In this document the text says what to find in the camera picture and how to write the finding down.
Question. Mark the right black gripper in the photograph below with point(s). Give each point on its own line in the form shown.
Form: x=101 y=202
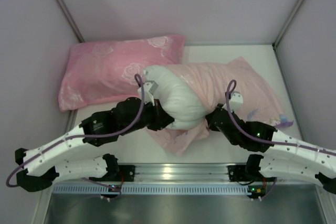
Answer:
x=212 y=118

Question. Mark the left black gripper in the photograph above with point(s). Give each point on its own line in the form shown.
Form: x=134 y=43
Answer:
x=163 y=118

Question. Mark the white pillow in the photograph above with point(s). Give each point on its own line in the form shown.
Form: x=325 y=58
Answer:
x=176 y=98

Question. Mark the purple princess print pillowcase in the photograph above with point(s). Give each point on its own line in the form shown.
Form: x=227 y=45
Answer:
x=211 y=81

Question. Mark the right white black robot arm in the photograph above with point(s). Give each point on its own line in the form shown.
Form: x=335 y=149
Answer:
x=274 y=153

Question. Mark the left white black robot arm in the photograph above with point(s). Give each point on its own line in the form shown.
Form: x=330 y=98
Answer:
x=81 y=152

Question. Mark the pink rose pattern pillow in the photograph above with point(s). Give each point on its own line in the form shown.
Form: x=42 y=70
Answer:
x=103 y=71

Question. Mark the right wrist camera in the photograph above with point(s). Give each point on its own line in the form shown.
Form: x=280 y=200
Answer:
x=235 y=101

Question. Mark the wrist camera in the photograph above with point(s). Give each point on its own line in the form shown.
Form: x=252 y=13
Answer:
x=235 y=101
x=150 y=88

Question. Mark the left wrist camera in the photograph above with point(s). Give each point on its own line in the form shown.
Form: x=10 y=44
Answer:
x=150 y=88

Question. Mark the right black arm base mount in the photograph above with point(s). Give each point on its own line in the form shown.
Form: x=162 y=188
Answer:
x=238 y=173

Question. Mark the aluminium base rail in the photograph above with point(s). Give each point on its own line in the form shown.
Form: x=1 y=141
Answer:
x=210 y=173

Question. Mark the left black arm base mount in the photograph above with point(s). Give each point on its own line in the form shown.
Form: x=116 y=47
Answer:
x=126 y=173

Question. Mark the slotted grey cable duct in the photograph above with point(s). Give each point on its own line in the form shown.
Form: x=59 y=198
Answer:
x=154 y=189

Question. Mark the right aluminium corner post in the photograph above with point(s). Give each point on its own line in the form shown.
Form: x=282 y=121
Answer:
x=288 y=22

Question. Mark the aluminium corner post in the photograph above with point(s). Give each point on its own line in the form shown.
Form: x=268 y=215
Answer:
x=288 y=22
x=70 y=20

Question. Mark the left aluminium corner post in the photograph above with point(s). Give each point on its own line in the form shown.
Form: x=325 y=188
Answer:
x=70 y=20

